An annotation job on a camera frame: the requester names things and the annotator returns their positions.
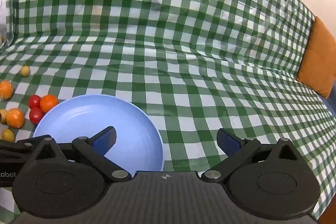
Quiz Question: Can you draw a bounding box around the yellow longan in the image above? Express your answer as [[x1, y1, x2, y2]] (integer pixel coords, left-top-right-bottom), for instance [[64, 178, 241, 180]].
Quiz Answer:
[[1, 128, 15, 142], [20, 65, 30, 77]]

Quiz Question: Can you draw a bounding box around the orange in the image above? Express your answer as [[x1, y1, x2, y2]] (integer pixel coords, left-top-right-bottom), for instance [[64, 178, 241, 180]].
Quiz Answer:
[[0, 80, 14, 100], [6, 108, 25, 128]]

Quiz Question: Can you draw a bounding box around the yellow longan edge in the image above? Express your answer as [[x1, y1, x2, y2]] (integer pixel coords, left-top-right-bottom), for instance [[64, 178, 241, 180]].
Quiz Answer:
[[0, 109, 8, 124]]

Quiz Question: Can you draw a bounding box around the small orange tangerine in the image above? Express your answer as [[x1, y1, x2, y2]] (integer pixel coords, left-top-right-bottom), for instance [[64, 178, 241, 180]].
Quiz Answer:
[[40, 94, 59, 113]]

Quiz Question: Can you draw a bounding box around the red tomato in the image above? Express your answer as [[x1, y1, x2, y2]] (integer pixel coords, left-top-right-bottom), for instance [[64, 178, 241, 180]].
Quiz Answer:
[[29, 107, 44, 125], [28, 94, 41, 109]]

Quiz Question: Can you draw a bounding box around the orange top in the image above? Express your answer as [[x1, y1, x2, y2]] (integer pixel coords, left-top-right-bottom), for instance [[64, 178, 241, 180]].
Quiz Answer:
[[0, 80, 14, 100]]

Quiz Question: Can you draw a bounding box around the light blue plate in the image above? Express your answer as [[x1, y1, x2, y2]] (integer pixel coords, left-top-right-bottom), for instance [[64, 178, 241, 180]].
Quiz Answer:
[[33, 95, 164, 174]]

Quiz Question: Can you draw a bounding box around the green checkered tablecloth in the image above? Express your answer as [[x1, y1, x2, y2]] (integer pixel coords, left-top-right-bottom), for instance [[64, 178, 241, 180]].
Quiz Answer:
[[1, 0, 335, 218]]

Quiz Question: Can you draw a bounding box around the orange cushion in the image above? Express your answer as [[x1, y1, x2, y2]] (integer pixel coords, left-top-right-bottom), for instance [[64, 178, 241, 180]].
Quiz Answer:
[[297, 17, 335, 99]]

